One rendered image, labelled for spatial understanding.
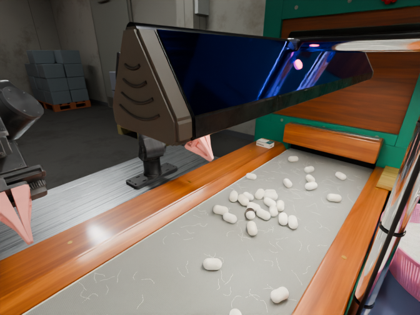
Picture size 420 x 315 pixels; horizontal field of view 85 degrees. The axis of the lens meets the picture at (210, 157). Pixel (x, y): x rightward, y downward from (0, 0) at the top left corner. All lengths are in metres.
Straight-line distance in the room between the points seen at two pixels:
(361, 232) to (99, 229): 0.53
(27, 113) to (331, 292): 0.53
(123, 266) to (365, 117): 0.80
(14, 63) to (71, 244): 7.03
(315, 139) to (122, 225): 0.66
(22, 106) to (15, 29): 7.09
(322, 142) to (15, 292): 0.85
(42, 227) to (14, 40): 6.86
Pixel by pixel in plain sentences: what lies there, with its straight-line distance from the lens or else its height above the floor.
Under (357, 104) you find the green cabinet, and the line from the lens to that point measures 0.90.
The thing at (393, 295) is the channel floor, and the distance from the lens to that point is 0.62.
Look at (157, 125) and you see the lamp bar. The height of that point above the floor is 1.05.
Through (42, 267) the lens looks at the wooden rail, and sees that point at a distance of 0.52.
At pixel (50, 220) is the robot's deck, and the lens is 0.81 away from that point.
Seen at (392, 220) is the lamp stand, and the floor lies 0.92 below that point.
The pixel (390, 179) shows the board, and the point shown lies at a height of 0.78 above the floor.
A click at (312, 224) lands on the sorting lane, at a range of 0.60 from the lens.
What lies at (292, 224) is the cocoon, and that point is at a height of 0.76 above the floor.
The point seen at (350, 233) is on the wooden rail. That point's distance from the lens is 0.57.
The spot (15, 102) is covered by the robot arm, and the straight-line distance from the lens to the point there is 0.44.
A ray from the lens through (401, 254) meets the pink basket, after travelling 0.58.
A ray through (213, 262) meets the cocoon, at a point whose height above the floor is 0.76.
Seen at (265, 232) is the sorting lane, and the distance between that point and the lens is 0.54.
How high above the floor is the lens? 1.09
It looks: 24 degrees down
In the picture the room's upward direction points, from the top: straight up
